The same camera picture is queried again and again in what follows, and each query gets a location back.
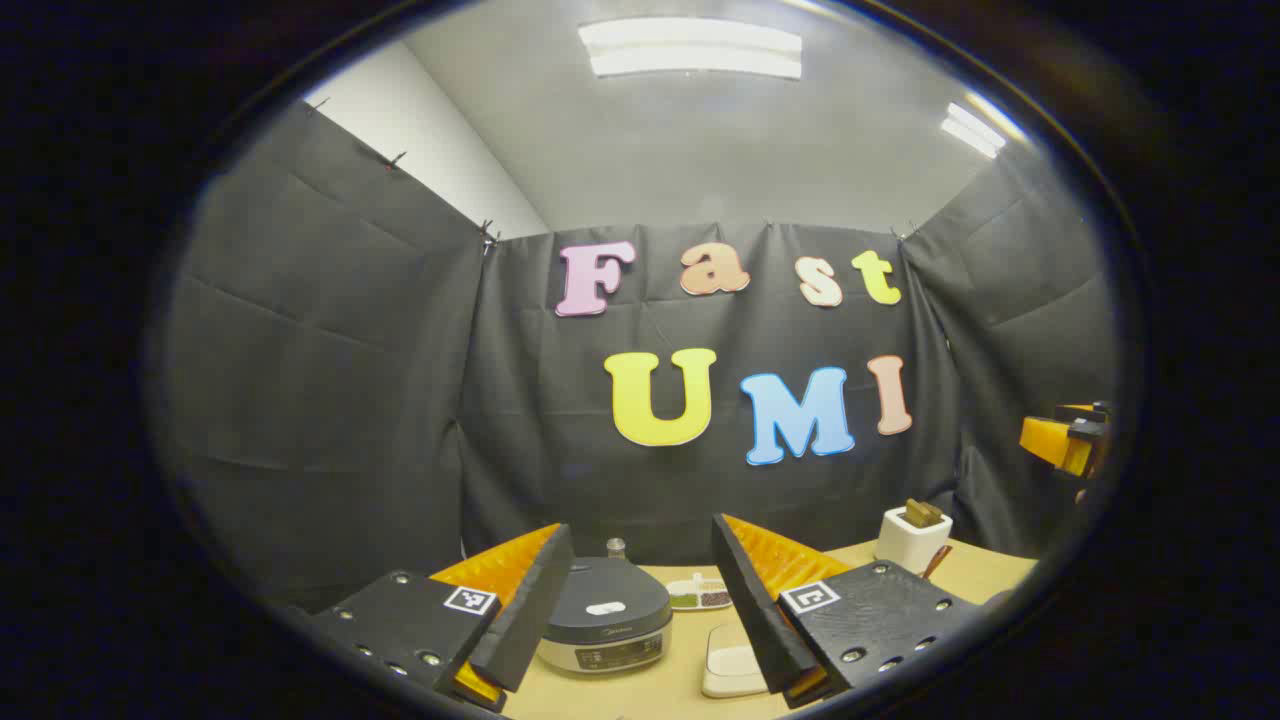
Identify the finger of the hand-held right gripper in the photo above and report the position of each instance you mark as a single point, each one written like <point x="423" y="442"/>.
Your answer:
<point x="1050" y="440"/>

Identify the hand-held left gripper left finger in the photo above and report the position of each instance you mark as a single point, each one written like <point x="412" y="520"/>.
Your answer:
<point x="530" y="620"/>

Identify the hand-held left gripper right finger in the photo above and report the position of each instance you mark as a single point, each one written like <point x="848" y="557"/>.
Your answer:
<point x="750" y="610"/>

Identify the grey rice cooker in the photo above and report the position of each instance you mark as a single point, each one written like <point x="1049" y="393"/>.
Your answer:
<point x="605" y="590"/>

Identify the white divided bean dish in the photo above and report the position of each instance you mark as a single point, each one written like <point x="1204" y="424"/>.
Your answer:
<point x="698" y="593"/>

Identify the clear glass tray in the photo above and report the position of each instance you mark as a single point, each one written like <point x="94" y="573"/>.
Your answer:
<point x="725" y="660"/>

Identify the brown block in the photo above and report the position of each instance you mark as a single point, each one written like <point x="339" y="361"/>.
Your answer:
<point x="922" y="513"/>

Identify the white square container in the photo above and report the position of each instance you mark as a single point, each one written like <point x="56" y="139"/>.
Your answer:
<point x="905" y="548"/>

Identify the black backdrop cloth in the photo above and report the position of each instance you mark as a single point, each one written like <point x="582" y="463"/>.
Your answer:
<point x="350" y="400"/>

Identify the small black cloth clip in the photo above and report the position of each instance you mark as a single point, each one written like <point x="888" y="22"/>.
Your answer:
<point x="396" y="159"/>
<point x="487" y="237"/>

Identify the long ceiling light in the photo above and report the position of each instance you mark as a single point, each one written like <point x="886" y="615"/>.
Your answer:
<point x="690" y="48"/>

